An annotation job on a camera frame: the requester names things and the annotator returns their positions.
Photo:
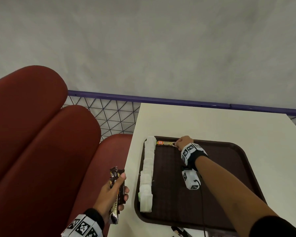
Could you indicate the person's right hand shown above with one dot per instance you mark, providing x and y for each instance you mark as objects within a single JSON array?
[{"x": 185, "y": 141}]

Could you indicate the person's left hand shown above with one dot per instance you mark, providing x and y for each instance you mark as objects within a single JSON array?
[{"x": 108, "y": 197}]

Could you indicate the gold coffee stick sachet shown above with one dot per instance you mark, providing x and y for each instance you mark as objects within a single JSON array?
[{"x": 165, "y": 143}]

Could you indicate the handful of coffee stick sachets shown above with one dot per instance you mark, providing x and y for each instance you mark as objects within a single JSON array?
[{"x": 114, "y": 175}]

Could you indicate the white tea bag green tag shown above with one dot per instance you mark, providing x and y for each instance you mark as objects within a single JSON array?
[{"x": 150, "y": 140}]

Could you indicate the brown plastic tray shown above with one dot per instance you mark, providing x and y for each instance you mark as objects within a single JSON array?
[{"x": 212, "y": 170}]

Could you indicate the row of white tea bags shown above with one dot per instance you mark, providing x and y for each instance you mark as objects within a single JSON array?
[{"x": 146, "y": 180}]

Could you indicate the person's right forearm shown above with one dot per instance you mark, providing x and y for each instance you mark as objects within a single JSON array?
[{"x": 224, "y": 190}]

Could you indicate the person's black sleeve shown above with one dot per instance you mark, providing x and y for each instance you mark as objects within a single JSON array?
[{"x": 273, "y": 228}]

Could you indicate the right marker wristband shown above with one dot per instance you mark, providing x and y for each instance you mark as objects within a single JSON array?
[{"x": 192, "y": 154}]

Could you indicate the red padded chair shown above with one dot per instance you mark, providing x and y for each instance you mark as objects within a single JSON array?
[{"x": 39, "y": 145}]

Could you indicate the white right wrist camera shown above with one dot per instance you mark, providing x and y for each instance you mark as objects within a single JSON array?
[{"x": 191, "y": 178}]

